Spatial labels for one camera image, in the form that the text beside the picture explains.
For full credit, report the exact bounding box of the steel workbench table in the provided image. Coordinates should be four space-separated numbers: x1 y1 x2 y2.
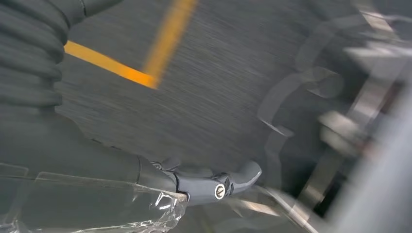
225 0 412 233

